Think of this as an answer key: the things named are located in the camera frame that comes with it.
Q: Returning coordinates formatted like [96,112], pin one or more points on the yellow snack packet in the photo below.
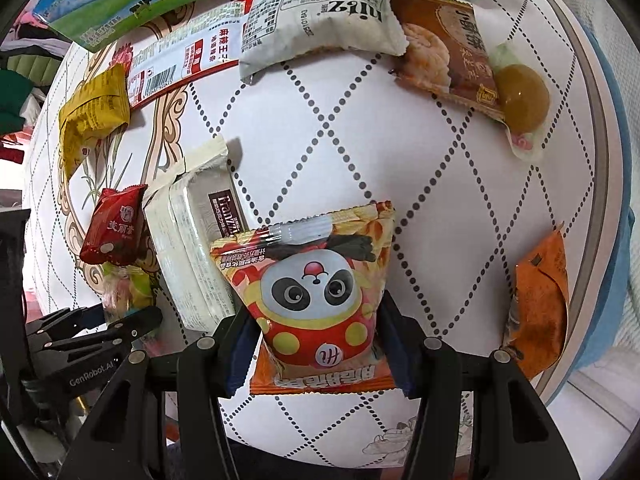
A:
[92,110]

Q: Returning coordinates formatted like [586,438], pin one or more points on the colourful candy packet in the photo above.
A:
[127,290]

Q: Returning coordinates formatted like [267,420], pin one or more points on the orange snack packet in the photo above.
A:
[540,300]

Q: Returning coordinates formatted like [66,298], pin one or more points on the small red snack packet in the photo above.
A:
[112,227]

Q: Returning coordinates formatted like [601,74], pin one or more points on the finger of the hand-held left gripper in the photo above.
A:
[125,327]
[65,321]

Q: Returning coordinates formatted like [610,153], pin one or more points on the long red white snack packet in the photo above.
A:
[170,62]

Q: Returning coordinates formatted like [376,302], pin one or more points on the white cracker packet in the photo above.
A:
[190,240]

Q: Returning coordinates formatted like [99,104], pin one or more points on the panda print snack packet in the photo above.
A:
[310,285]

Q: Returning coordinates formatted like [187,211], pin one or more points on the brown cookie packet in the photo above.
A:
[440,50]

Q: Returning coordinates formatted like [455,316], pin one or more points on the white pillow snack packet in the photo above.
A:
[320,15]

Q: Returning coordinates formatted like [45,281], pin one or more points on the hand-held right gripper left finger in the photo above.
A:
[240,355]

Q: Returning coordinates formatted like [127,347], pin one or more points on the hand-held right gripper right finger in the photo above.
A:
[400,355]

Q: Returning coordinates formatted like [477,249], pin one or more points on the blue cloth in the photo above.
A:
[607,260]

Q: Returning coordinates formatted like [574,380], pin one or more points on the amber jelly cup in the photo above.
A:
[520,95]

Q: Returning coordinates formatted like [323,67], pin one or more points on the pile of clothes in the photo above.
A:
[22,90]

